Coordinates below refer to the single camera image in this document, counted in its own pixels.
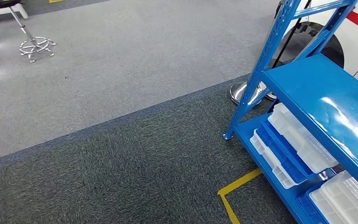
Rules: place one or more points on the white bench frame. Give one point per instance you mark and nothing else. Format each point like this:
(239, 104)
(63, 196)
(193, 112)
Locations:
(0, 11)

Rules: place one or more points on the black stool chrome base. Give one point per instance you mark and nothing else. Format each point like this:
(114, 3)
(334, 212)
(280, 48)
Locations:
(37, 46)

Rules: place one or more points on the chrome stanchion post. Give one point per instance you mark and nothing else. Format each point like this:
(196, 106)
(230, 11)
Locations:
(237, 91)

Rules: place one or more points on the blue metal shelf rack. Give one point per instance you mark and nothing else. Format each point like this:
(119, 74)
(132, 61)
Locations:
(315, 83)

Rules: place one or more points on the yellow floor tape outline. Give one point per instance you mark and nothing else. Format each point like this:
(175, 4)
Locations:
(237, 184)
(55, 1)

